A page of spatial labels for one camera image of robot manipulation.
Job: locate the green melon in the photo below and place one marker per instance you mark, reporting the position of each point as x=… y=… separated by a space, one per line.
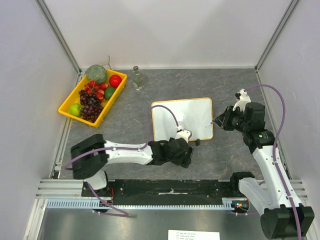
x=96 y=73

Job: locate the grey slotted cable duct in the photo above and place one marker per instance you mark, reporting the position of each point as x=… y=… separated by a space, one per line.
x=95 y=204

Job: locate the clear glass bottle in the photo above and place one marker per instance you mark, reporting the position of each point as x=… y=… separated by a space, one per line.
x=137 y=78

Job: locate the white paper label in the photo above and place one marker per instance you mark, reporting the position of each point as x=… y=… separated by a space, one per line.
x=192 y=235

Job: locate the yellow plastic tray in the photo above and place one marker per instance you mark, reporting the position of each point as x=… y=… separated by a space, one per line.
x=74 y=98

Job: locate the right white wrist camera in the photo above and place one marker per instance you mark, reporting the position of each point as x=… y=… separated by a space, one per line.
x=242 y=98

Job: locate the purple grape bunch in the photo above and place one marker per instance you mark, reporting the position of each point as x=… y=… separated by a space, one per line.
x=91 y=106

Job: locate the wood framed whiteboard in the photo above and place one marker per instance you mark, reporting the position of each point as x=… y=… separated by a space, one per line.
x=192 y=114

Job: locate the light green apple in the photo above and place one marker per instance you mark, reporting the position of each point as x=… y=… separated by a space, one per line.
x=75 y=110

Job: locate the red apple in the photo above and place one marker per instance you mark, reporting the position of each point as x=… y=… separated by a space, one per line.
x=115 y=80

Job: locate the dark green lime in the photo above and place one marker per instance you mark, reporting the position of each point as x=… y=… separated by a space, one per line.
x=108 y=93

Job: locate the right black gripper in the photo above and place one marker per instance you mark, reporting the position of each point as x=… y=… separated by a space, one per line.
x=227 y=120

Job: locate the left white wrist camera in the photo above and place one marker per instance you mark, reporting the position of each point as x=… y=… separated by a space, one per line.
x=182 y=133

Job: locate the red strawberry cluster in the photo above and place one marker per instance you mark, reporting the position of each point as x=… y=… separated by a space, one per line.
x=94 y=88

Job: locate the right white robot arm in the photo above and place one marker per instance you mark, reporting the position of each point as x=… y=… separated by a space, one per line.
x=282 y=213

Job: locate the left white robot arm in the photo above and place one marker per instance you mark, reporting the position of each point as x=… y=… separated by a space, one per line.
x=90 y=156

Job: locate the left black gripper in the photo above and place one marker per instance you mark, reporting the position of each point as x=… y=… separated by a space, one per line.
x=184 y=161

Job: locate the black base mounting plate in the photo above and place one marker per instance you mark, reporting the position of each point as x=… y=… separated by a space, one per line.
x=124 y=188

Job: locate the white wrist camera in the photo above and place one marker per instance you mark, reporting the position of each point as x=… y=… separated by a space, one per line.
x=182 y=133
x=242 y=98

